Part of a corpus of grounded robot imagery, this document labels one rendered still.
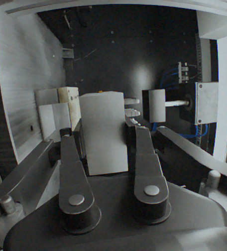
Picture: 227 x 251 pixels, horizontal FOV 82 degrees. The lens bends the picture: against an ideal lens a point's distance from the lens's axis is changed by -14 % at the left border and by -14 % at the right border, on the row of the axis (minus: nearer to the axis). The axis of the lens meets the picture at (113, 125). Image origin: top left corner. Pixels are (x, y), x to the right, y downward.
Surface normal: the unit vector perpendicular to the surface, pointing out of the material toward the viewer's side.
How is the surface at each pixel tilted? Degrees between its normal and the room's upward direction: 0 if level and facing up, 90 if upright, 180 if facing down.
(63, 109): 90
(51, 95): 90
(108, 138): 89
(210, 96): 90
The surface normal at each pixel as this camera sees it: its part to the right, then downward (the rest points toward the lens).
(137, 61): 0.10, 0.24
